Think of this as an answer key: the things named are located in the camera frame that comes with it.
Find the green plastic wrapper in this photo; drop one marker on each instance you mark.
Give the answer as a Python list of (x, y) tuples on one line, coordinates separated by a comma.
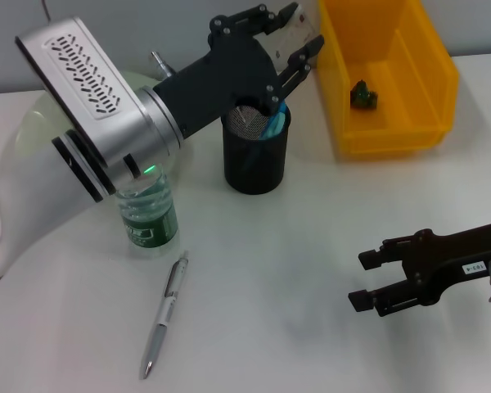
[(364, 96)]

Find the pale green wavy glass plate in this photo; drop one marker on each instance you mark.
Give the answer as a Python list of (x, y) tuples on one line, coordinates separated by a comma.
[(32, 127)]

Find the black mesh pen holder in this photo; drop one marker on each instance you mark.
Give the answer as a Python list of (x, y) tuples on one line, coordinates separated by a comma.
[(255, 172)]

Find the yellow plastic bin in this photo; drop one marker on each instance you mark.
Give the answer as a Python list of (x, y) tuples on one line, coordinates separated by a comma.
[(413, 123)]

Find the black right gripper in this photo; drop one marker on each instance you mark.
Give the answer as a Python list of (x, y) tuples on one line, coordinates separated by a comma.
[(446, 258)]

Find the blue scissors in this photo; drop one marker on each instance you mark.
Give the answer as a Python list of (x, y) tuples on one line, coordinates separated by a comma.
[(276, 123)]

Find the clear water bottle green label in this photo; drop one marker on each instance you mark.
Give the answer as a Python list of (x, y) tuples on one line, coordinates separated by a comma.
[(147, 221)]

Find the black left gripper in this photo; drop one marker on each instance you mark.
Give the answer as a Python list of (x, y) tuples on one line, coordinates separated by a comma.
[(221, 78)]

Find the silver ballpoint pen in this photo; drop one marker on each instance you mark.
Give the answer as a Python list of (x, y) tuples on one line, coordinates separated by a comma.
[(157, 340)]

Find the clear plastic ruler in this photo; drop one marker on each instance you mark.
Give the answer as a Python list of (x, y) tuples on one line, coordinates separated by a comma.
[(294, 34)]

